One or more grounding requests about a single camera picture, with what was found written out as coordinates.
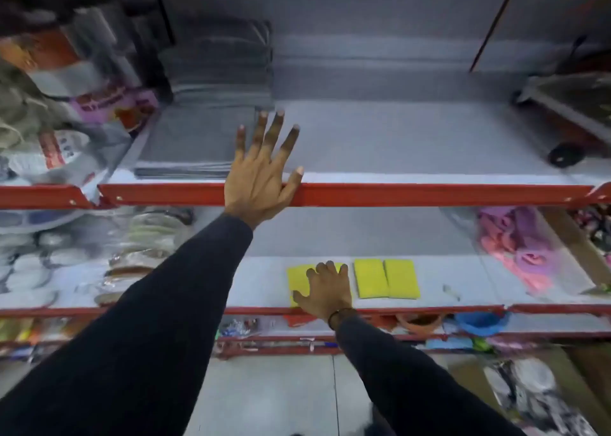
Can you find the person's left thumb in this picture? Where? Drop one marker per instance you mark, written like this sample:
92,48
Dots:
295,179

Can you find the bag of pink plastic items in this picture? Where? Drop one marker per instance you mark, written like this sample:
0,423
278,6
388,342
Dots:
518,247

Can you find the packs of white bowls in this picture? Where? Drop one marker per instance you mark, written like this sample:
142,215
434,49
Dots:
28,264

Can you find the small clear packet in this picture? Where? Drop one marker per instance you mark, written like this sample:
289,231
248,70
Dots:
238,328

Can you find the blue plastic bowl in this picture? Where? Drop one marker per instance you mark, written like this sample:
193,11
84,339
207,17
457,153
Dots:
481,323

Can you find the brown cardboard box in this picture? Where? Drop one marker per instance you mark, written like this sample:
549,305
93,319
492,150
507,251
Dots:
575,245

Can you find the person's left forearm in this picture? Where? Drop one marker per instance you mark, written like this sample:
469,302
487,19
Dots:
138,335

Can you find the tall stack of grey cloths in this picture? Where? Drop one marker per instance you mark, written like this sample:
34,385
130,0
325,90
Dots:
219,61

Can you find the person's right thumb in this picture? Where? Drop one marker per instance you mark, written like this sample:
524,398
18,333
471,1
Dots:
300,298

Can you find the flat pile of grey cloths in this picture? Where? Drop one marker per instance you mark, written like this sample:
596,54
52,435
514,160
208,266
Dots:
193,144

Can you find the packs of round scrubbers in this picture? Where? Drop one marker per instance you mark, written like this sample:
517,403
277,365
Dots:
143,245

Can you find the bag of white and black items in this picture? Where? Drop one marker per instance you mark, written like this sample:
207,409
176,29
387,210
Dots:
534,392

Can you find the yellow sponge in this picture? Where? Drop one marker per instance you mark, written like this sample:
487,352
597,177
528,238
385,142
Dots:
370,279
298,280
402,278

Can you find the heap of printed plastic packets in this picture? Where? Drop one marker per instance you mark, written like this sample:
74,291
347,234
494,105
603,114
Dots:
62,92

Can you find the person's right forearm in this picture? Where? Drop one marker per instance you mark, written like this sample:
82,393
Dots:
410,383

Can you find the red metal shelving rack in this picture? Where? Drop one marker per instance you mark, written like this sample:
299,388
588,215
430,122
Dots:
405,195

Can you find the person's right hand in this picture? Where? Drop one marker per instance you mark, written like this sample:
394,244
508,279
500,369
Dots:
329,295

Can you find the orange plastic bowl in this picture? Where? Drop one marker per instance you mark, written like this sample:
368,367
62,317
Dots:
421,321

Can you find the toy cart with black wheel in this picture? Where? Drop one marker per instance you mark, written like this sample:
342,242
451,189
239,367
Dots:
568,111

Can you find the person's left middle finger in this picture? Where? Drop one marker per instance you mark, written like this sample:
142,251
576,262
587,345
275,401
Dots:
275,133

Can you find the person's left hand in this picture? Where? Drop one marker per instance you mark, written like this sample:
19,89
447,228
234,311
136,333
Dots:
255,183

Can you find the person's left little finger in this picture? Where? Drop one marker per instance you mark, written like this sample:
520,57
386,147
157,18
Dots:
240,142

